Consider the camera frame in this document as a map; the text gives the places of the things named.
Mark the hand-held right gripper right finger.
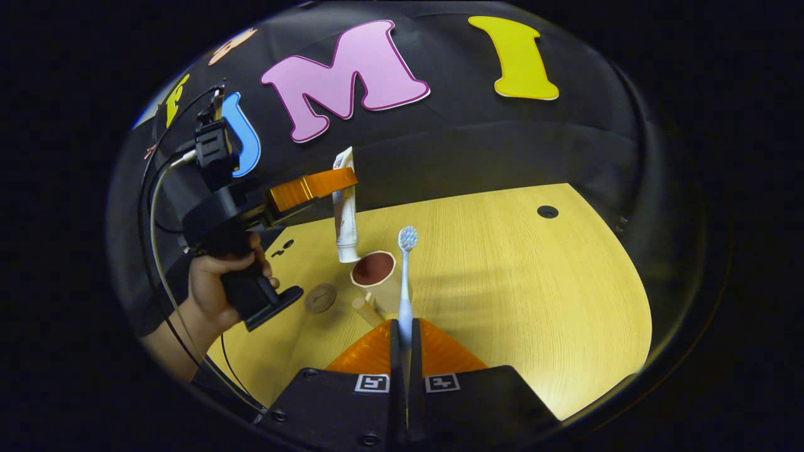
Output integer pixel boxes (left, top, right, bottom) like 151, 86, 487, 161
408, 317, 561, 444

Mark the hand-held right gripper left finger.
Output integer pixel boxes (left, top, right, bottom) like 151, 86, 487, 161
261, 319, 403, 448

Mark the white toothpaste tube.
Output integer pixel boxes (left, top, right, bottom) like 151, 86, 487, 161
331, 147, 361, 264

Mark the light blue toothbrush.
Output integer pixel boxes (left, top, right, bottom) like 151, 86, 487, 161
397, 226, 420, 385

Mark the beige cup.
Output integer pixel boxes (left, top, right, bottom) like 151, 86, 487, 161
349, 250, 403, 328

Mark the round wooden coaster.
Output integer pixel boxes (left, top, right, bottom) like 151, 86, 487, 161
304, 283, 338, 315

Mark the wooden desktop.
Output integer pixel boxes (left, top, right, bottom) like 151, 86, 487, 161
207, 182, 654, 421

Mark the grey cable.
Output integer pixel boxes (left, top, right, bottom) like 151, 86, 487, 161
148, 149, 268, 416

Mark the black cable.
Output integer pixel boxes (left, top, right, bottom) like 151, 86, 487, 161
137, 83, 261, 409

